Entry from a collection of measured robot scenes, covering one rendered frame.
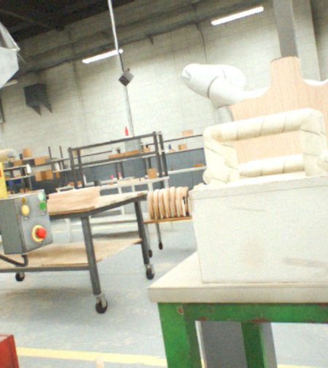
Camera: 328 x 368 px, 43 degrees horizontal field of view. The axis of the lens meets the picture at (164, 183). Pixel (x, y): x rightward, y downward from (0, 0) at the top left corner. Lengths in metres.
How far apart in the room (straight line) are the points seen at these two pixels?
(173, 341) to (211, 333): 0.94
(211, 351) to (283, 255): 1.14
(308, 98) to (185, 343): 0.62
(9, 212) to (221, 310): 0.96
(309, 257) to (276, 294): 0.08
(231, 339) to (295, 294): 1.04
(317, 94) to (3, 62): 0.80
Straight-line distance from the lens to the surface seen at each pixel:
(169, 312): 0.83
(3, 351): 1.72
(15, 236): 1.56
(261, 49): 12.36
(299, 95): 1.07
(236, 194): 0.73
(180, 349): 0.86
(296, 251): 0.73
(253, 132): 0.73
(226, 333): 1.76
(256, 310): 0.78
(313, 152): 0.71
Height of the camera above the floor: 1.16
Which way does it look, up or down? 3 degrees down
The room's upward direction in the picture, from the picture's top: 9 degrees counter-clockwise
